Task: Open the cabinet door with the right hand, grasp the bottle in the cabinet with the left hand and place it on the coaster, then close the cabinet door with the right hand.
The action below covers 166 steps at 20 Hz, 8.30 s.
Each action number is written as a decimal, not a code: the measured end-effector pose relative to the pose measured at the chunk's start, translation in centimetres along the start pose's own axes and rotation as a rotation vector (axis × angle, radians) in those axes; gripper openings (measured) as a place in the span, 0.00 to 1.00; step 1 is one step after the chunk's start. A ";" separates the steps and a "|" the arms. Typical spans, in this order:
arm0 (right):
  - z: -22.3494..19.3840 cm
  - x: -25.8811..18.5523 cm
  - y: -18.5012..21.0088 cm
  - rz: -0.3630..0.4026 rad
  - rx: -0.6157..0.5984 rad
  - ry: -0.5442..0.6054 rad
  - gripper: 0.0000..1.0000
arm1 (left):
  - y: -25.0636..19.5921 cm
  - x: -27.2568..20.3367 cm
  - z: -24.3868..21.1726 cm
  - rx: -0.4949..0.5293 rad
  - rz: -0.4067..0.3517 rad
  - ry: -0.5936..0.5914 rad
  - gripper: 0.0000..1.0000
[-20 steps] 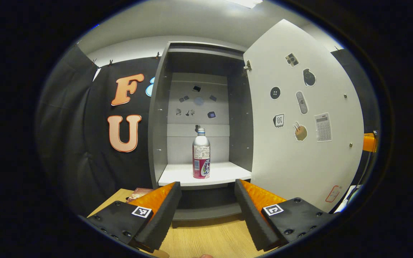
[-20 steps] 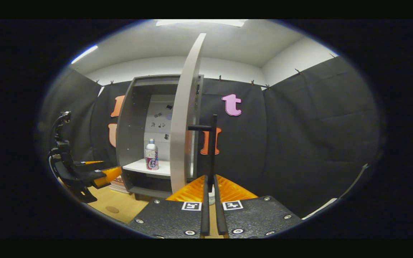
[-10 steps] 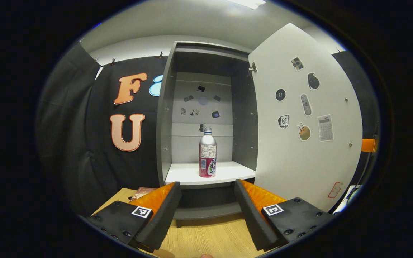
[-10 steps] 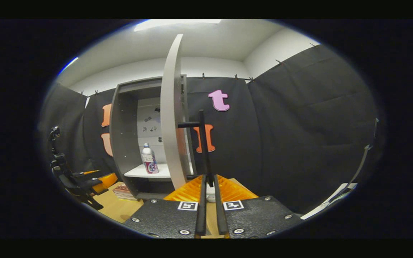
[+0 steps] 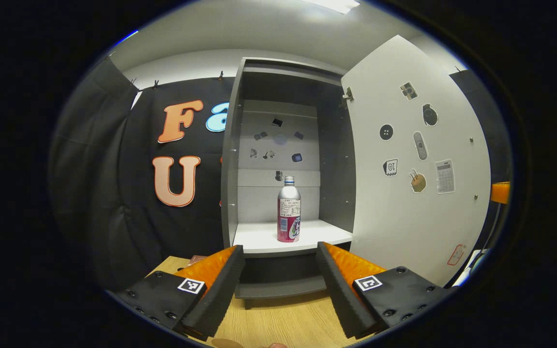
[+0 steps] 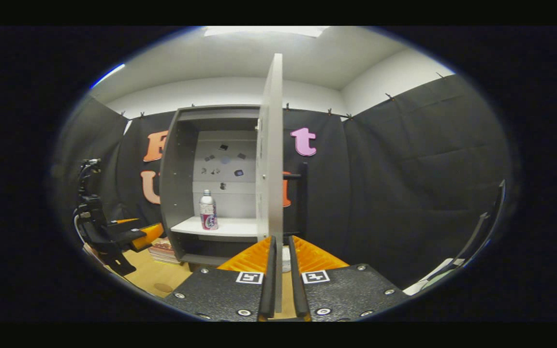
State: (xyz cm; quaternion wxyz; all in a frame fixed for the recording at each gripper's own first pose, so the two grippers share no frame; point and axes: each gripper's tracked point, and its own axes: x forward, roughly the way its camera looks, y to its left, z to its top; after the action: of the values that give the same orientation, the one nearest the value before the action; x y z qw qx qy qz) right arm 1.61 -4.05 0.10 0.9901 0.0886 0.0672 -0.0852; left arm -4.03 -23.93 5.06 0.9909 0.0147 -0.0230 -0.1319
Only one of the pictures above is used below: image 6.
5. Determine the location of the white cabinet shelf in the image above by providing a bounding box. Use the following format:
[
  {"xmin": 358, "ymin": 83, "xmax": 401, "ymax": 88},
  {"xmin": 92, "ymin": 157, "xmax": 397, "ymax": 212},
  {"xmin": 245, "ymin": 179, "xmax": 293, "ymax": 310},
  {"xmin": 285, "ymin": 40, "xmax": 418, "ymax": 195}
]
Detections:
[{"xmin": 171, "ymin": 216, "xmax": 259, "ymax": 242}]

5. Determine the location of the brown picture cover book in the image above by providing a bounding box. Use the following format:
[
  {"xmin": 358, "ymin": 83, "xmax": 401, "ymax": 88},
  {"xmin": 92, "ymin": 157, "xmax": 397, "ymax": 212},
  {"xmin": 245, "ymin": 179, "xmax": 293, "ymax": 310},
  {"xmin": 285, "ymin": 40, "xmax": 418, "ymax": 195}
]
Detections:
[{"xmin": 149, "ymin": 238, "xmax": 175, "ymax": 253}]

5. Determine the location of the grey cabinet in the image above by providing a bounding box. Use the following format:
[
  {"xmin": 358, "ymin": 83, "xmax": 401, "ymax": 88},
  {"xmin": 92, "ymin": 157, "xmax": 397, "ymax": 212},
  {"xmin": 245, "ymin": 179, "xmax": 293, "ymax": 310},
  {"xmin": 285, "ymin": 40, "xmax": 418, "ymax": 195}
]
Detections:
[{"xmin": 159, "ymin": 105, "xmax": 262, "ymax": 267}]

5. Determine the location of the black backdrop cloth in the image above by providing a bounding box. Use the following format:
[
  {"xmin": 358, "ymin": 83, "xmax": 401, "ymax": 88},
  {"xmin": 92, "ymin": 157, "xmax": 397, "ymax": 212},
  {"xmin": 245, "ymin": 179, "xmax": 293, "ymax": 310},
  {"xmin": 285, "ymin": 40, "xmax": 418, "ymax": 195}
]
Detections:
[{"xmin": 51, "ymin": 72, "xmax": 513, "ymax": 290}]

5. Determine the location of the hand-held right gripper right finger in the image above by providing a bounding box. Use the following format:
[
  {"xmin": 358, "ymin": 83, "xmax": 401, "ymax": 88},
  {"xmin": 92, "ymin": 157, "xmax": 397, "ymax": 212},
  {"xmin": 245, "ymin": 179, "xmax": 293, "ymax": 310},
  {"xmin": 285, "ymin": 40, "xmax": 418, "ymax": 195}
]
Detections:
[{"xmin": 287, "ymin": 235, "xmax": 412, "ymax": 322}]

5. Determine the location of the white panel with dark frame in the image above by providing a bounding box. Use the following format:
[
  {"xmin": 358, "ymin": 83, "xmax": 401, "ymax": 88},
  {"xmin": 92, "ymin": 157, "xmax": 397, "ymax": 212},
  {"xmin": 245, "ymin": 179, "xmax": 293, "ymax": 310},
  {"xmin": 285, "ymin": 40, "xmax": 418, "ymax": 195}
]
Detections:
[{"xmin": 403, "ymin": 180, "xmax": 507, "ymax": 296}]

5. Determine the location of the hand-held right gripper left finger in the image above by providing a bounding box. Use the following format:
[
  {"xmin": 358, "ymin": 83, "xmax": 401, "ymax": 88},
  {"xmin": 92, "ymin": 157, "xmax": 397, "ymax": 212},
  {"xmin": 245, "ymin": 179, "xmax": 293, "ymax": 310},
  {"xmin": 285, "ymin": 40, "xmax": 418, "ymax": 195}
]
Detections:
[{"xmin": 162, "ymin": 235, "xmax": 278, "ymax": 322}]

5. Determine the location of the black door handle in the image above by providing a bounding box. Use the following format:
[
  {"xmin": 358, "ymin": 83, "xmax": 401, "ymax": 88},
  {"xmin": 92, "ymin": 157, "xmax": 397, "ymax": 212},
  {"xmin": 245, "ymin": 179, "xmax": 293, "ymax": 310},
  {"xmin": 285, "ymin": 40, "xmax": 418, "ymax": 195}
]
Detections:
[{"xmin": 283, "ymin": 163, "xmax": 309, "ymax": 237}]

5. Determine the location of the bottle with red label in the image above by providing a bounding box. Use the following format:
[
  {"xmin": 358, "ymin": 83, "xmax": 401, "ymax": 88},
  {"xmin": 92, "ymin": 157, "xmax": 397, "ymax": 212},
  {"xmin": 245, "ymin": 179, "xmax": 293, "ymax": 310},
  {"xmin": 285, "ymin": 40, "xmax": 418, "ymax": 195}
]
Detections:
[{"xmin": 199, "ymin": 189, "xmax": 219, "ymax": 231}]

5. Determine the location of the narrow ceiling light strip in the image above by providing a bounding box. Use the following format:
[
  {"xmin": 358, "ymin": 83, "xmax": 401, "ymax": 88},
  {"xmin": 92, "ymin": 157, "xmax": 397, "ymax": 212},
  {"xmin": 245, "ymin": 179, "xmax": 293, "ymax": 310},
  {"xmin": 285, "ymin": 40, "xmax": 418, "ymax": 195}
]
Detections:
[{"xmin": 90, "ymin": 63, "xmax": 126, "ymax": 90}]

